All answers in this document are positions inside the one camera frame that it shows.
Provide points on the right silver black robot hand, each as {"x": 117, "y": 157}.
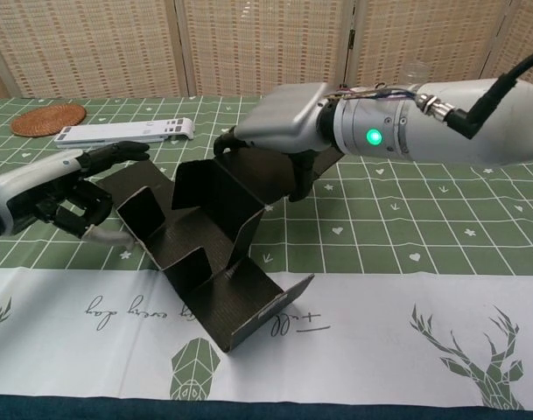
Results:
{"x": 283, "y": 116}

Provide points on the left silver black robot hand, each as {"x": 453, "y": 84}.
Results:
{"x": 38, "y": 192}

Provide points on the black foldable cardboard box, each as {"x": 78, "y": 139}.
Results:
{"x": 218, "y": 197}

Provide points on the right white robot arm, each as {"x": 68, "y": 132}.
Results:
{"x": 467, "y": 127}

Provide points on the round brown woven coaster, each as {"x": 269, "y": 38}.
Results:
{"x": 47, "y": 121}

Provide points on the bamboo folding screen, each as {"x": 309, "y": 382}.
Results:
{"x": 266, "y": 44}

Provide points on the white folded laptop stand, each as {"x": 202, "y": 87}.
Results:
{"x": 117, "y": 131}

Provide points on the green checked tablecloth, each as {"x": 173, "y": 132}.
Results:
{"x": 423, "y": 227}

